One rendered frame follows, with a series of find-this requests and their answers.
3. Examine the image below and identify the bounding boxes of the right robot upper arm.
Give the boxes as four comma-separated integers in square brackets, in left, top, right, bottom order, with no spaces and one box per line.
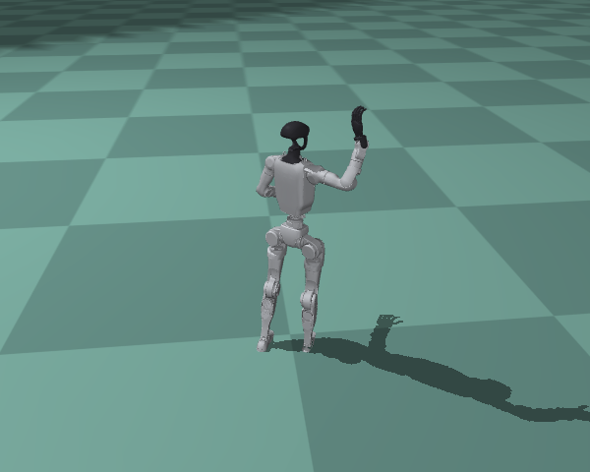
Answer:
[304,164,357,191]

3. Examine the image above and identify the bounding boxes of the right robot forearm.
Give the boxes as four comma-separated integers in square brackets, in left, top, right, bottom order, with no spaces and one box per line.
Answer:
[340,140,369,187]

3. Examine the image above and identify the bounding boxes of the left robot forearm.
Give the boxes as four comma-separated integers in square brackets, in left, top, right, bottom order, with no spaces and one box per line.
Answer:
[257,185,276,198]

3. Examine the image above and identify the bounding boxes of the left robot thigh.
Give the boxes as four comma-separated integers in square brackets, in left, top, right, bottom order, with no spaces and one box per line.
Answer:
[265,226,287,298]

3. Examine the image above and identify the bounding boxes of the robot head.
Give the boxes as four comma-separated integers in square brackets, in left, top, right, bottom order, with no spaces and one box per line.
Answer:
[280,121,310,165]

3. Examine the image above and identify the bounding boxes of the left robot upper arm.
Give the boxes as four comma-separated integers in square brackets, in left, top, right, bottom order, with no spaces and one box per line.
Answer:
[256,155,279,197]

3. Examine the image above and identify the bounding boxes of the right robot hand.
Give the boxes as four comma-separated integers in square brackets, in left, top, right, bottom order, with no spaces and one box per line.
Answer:
[351,106,368,148]

